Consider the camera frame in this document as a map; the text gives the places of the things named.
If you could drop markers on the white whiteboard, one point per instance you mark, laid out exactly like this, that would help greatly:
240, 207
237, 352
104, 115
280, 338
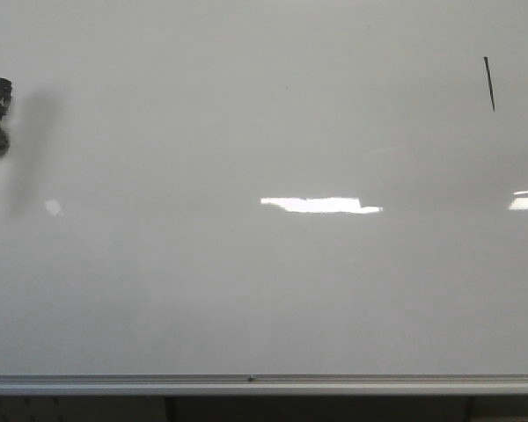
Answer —
269, 187

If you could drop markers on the grey aluminium marker tray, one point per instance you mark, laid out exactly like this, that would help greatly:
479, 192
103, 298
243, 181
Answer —
263, 385

